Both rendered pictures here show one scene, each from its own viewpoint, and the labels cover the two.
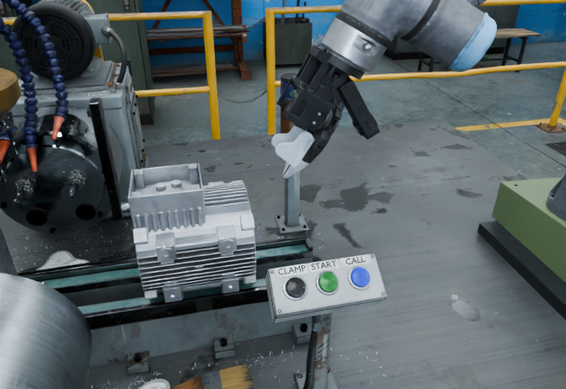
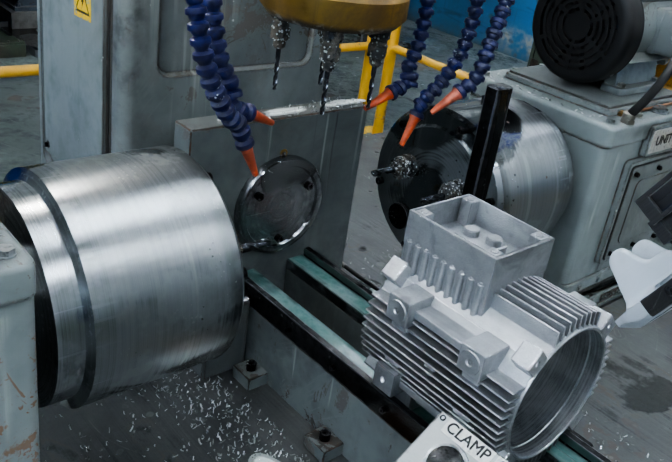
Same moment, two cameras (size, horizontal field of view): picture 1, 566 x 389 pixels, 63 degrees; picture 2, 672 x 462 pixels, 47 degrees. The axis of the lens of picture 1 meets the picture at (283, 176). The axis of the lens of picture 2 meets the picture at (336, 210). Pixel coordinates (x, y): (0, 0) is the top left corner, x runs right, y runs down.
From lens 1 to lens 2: 0.40 m
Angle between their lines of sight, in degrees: 52
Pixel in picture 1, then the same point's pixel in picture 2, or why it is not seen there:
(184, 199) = (469, 257)
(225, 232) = (483, 343)
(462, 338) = not seen: outside the picture
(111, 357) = (310, 412)
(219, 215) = (507, 321)
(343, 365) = not seen: outside the picture
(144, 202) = (423, 228)
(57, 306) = (215, 243)
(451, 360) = not seen: outside the picture
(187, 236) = (445, 314)
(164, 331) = (368, 432)
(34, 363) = (128, 254)
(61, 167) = (449, 168)
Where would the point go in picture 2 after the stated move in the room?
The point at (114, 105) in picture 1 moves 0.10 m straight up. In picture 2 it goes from (598, 140) to (617, 77)
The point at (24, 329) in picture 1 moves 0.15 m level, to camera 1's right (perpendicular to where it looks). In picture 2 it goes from (157, 225) to (209, 309)
